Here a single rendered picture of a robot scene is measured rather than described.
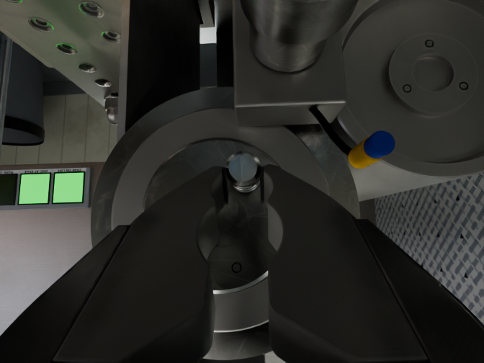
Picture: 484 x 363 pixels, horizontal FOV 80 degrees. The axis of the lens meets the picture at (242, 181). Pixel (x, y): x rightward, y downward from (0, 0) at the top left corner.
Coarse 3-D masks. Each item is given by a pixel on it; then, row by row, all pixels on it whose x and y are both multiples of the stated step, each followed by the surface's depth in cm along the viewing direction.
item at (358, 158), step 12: (312, 108) 13; (324, 120) 13; (384, 132) 9; (336, 144) 12; (360, 144) 10; (372, 144) 9; (384, 144) 9; (348, 156) 12; (360, 156) 10; (372, 156) 10; (384, 156) 10; (360, 168) 11
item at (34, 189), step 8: (24, 176) 50; (32, 176) 50; (40, 176) 50; (48, 176) 50; (24, 184) 50; (32, 184) 50; (40, 184) 50; (48, 184) 50; (24, 192) 50; (32, 192) 50; (40, 192) 50; (24, 200) 50; (32, 200) 50; (40, 200) 50
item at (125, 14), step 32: (128, 0) 19; (160, 0) 25; (128, 32) 18; (160, 32) 25; (128, 64) 18; (160, 64) 24; (192, 64) 38; (128, 96) 18; (160, 96) 24; (128, 128) 18
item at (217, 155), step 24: (192, 144) 14; (216, 144) 14; (240, 144) 14; (168, 168) 14; (192, 168) 14; (168, 192) 14; (240, 192) 14; (240, 216) 14; (264, 216) 14; (240, 240) 14; (264, 240) 14; (216, 264) 13; (240, 264) 13; (264, 264) 13; (216, 288) 13; (240, 288) 13
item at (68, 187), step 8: (56, 176) 50; (64, 176) 50; (72, 176) 50; (80, 176) 50; (56, 184) 50; (64, 184) 50; (72, 184) 50; (80, 184) 50; (56, 192) 50; (64, 192) 50; (72, 192) 49; (80, 192) 49; (56, 200) 49; (64, 200) 49; (72, 200) 49; (80, 200) 49
